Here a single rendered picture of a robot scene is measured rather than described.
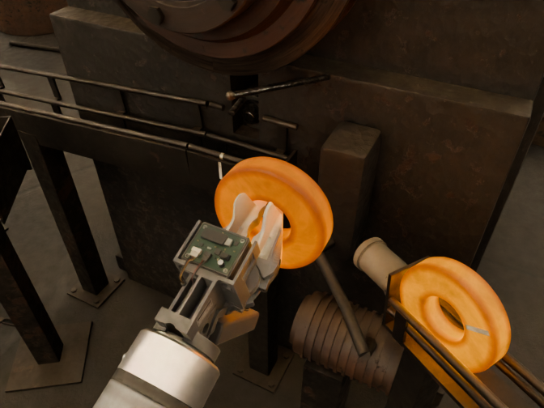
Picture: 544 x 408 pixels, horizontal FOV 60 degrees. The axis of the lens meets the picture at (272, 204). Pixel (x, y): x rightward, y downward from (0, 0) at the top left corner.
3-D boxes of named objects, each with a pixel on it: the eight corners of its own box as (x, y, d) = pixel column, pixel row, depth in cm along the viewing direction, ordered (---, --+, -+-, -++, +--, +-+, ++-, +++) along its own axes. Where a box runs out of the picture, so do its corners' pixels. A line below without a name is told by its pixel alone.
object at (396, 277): (418, 306, 75) (428, 255, 69) (421, 308, 75) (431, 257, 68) (381, 325, 73) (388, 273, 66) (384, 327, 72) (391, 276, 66)
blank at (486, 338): (429, 342, 72) (414, 354, 70) (403, 248, 69) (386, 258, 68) (525, 378, 58) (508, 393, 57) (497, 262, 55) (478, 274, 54)
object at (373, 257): (380, 259, 80) (384, 231, 76) (418, 293, 73) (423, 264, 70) (351, 272, 77) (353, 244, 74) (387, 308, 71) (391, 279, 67)
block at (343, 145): (330, 216, 99) (342, 115, 83) (367, 227, 96) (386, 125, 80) (310, 249, 92) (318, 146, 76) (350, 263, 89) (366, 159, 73)
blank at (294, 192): (217, 146, 60) (202, 159, 57) (333, 165, 53) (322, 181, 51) (235, 239, 69) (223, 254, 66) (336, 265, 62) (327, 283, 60)
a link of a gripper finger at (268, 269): (292, 235, 54) (258, 301, 50) (293, 241, 56) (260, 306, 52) (256, 222, 56) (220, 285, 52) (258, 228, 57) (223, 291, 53)
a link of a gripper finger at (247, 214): (271, 169, 55) (233, 233, 50) (276, 198, 59) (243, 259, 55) (247, 162, 56) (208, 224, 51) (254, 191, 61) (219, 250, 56)
